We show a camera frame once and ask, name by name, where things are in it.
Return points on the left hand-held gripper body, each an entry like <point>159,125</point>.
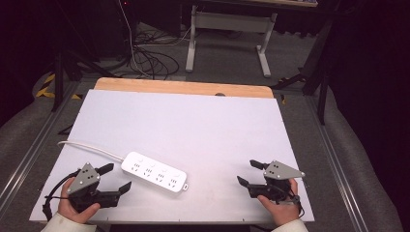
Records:
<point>87,190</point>

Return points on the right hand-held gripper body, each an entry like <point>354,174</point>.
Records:
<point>274,183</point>

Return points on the person's left hand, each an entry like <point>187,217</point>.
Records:
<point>75,211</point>

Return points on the person's right hand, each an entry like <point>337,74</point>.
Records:
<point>282,212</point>

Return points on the white power strip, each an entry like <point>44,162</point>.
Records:
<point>154,172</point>

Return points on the white table cover board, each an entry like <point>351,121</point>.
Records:
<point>193,129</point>

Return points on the yellow black floor tape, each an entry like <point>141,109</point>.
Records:
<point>48,87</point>

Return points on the black metal stand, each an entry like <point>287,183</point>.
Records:
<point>59,74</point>
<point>317,71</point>

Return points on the aluminium floor rail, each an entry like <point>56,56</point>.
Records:
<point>35,141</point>
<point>338,170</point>

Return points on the white metal desk frame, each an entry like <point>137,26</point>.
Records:
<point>230,21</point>

